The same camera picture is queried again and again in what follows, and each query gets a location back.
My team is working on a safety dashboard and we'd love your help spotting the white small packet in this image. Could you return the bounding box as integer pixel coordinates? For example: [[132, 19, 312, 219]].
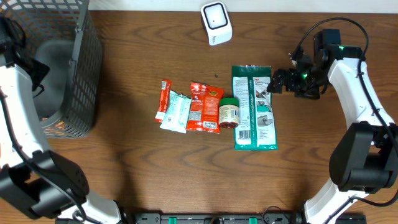
[[160, 90, 192, 134]]

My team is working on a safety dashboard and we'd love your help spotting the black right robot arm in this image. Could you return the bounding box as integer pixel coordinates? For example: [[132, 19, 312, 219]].
[[267, 44, 397, 223]]

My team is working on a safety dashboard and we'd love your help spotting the black mounting rail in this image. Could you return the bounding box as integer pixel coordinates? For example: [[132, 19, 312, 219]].
[[134, 213, 293, 224]]

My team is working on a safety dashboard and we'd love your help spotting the green white 3M package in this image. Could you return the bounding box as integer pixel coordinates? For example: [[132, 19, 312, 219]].
[[231, 65, 279, 151]]

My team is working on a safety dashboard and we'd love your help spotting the grey mesh basket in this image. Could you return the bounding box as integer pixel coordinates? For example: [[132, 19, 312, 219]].
[[1, 0, 103, 139]]

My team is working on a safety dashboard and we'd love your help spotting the red packet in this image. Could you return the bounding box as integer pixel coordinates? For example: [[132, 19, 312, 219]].
[[155, 80, 172, 123]]

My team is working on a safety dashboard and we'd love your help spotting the green lid jar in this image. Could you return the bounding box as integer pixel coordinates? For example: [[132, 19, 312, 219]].
[[218, 98, 240, 129]]

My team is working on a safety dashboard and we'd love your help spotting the white barcode scanner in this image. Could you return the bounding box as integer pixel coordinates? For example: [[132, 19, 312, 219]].
[[200, 1, 233, 46]]

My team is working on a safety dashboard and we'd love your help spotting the red snack bag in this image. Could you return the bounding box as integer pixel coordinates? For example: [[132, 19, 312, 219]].
[[187, 82, 224, 134]]

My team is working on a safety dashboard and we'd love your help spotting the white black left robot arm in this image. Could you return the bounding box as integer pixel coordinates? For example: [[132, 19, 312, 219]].
[[1, 16, 128, 223]]

